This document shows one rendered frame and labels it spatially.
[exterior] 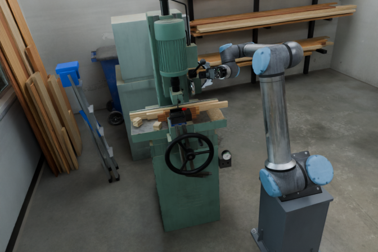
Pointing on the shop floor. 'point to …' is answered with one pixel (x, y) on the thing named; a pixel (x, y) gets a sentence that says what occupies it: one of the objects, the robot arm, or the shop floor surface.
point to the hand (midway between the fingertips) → (198, 75)
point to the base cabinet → (187, 192)
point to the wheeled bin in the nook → (111, 55)
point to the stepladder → (71, 68)
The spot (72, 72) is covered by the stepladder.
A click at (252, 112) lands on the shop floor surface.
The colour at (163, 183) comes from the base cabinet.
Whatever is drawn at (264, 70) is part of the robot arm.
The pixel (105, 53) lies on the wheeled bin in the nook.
